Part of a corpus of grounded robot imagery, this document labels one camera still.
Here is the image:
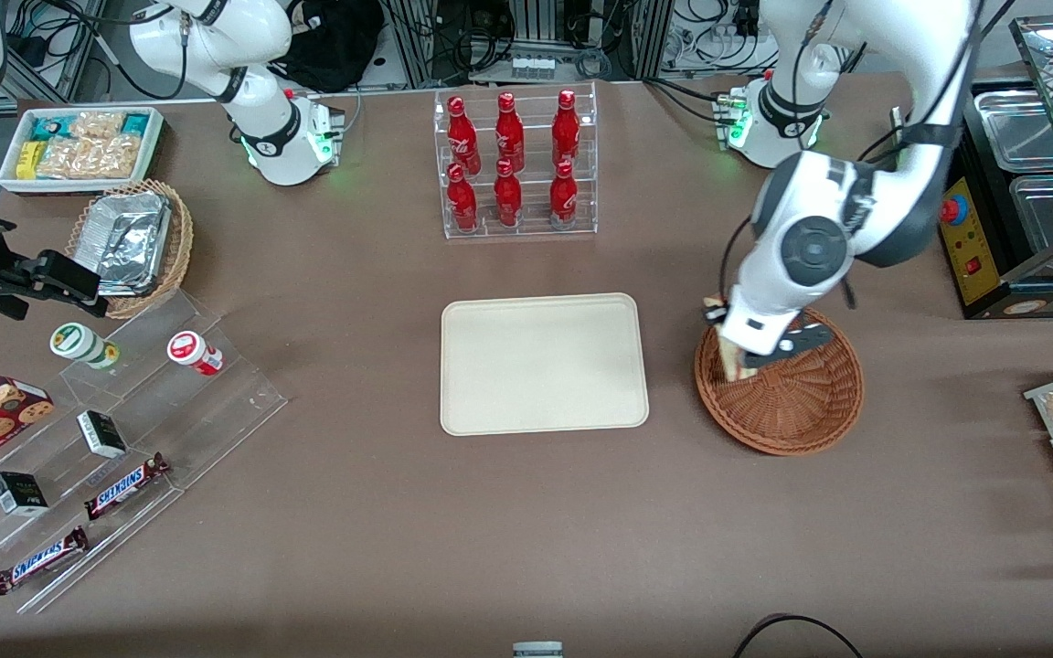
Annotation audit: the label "clear rice cracker packet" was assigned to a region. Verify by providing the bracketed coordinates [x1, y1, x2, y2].
[68, 111, 126, 141]
[36, 135, 144, 181]

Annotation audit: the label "brown round wicker basket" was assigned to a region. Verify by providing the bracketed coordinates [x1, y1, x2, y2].
[694, 306, 865, 456]

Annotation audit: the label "triangular sandwich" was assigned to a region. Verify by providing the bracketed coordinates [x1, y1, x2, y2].
[703, 294, 758, 386]

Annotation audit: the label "light wicker basket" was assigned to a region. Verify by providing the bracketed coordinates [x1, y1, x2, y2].
[65, 179, 196, 321]

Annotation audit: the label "clear acrylic stepped display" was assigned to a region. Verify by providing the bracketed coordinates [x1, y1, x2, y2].
[0, 290, 289, 616]

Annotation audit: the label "aluminium frame rack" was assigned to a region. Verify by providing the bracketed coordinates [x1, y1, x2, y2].
[380, 0, 675, 85]

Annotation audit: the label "brown snickers bar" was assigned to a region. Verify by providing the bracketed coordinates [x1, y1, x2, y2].
[0, 525, 91, 597]
[83, 452, 172, 522]

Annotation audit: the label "silver foil containers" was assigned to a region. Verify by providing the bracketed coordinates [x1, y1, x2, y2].
[81, 191, 174, 299]

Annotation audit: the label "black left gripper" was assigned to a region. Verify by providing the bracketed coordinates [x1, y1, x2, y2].
[705, 304, 836, 369]

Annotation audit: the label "white rectangular snack bin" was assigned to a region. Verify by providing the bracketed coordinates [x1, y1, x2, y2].
[0, 106, 166, 196]

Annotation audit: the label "black cable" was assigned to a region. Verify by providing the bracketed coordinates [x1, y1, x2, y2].
[732, 614, 866, 658]

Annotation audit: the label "cream plastic tray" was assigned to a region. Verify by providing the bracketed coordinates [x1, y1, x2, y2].
[440, 292, 651, 438]

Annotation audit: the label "red lid cup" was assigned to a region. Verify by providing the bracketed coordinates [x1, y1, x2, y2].
[167, 331, 225, 377]

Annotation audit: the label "clear acrylic bottle rack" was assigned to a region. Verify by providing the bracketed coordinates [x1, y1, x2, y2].
[433, 80, 599, 240]

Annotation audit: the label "green lid cup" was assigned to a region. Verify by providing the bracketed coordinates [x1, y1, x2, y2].
[49, 323, 122, 371]

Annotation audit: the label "small black carton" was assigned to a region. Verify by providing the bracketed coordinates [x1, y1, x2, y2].
[77, 410, 129, 460]
[0, 472, 50, 518]

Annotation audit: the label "black bag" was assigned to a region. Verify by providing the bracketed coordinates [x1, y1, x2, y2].
[272, 0, 387, 93]

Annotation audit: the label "red cola bottle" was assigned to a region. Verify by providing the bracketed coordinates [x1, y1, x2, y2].
[549, 160, 580, 230]
[447, 95, 483, 176]
[552, 89, 581, 169]
[446, 163, 480, 233]
[495, 91, 526, 173]
[493, 158, 524, 228]

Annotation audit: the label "black hot food display case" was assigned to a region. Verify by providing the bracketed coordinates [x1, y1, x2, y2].
[936, 14, 1053, 321]

